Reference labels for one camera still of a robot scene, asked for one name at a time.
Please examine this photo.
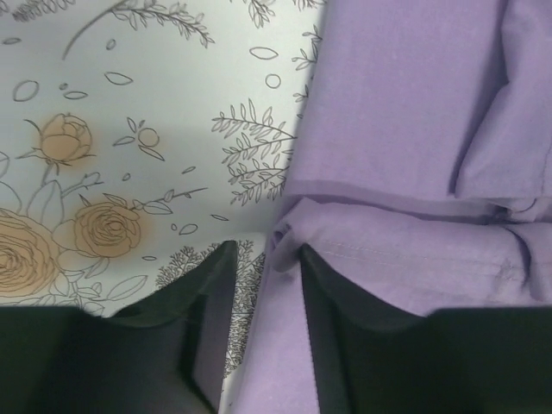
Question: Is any floral patterned table mat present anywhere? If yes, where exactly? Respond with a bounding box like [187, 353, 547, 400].
[0, 0, 329, 389]

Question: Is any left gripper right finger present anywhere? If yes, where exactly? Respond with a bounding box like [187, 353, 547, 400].
[300, 245, 551, 413]

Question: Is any purple t shirt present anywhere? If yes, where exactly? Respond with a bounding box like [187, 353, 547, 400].
[232, 1, 551, 413]

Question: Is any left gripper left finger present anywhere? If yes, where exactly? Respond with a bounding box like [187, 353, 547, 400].
[1, 241, 238, 413]

